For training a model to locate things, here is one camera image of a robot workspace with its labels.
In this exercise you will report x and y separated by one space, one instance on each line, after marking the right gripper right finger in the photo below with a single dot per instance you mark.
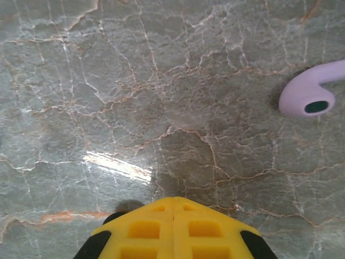
205 234

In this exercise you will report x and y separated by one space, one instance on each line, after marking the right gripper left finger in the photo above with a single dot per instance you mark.
145 234

